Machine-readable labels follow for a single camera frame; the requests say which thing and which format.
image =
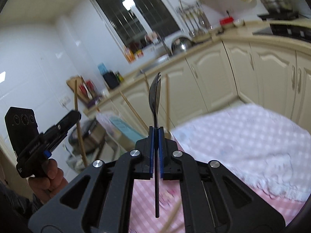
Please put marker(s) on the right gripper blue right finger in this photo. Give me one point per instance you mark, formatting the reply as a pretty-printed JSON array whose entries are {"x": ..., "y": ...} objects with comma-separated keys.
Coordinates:
[{"x": 169, "y": 169}]

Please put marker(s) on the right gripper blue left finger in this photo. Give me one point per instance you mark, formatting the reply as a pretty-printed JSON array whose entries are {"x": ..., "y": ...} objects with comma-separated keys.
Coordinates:
[{"x": 145, "y": 160}]

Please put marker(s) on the black spork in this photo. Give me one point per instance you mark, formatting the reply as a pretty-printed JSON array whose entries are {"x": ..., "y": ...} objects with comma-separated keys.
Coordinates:
[{"x": 154, "y": 99}]

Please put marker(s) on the kitchen window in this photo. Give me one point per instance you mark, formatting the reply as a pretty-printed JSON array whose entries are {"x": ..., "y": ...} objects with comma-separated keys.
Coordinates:
[{"x": 139, "y": 23}]

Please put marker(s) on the left human hand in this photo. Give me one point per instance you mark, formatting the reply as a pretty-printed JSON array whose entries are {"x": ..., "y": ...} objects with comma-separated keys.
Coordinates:
[{"x": 45, "y": 188}]

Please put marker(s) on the light blue tray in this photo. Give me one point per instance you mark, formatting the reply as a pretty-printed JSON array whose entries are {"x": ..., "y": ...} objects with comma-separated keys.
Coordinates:
[{"x": 127, "y": 130}]

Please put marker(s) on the wooden chopstick on table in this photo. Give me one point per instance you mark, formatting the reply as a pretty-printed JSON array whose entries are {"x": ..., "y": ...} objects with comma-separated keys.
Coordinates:
[{"x": 171, "y": 217}]

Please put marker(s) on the wooden cutting board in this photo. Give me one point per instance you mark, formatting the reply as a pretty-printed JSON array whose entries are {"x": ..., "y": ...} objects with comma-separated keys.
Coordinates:
[{"x": 76, "y": 82}]

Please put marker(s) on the pink checkered tablecloth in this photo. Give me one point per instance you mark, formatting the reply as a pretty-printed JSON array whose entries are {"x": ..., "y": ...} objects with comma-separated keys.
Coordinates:
[{"x": 267, "y": 151}]

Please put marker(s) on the black knife block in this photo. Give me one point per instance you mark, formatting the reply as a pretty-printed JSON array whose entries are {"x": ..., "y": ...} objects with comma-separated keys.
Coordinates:
[{"x": 111, "y": 80}]

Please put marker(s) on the steel sink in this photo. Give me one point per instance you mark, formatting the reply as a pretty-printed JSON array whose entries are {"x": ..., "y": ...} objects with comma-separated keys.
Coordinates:
[{"x": 153, "y": 64}]

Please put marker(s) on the cream lower cabinets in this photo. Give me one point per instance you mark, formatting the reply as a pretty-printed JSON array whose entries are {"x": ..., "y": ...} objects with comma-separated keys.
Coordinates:
[{"x": 210, "y": 77}]

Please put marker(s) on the orange bottle on windowsill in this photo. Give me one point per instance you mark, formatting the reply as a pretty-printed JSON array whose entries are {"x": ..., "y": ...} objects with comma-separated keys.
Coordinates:
[{"x": 129, "y": 55}]

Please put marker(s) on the steel wok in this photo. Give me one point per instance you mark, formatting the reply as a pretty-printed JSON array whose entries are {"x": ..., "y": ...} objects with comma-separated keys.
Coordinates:
[{"x": 181, "y": 44}]

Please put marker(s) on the hanging utensil rack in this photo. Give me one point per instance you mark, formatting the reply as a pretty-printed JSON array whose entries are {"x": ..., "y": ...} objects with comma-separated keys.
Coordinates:
[{"x": 194, "y": 18}]

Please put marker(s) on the red container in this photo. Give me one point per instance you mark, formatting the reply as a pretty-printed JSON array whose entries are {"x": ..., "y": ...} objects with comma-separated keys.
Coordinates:
[{"x": 226, "y": 20}]

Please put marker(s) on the white bowl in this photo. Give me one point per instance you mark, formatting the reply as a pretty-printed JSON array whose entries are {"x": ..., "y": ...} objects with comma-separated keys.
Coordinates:
[{"x": 238, "y": 23}]

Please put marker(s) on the black gas stove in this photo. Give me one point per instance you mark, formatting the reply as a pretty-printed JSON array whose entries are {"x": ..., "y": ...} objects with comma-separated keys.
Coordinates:
[{"x": 286, "y": 24}]

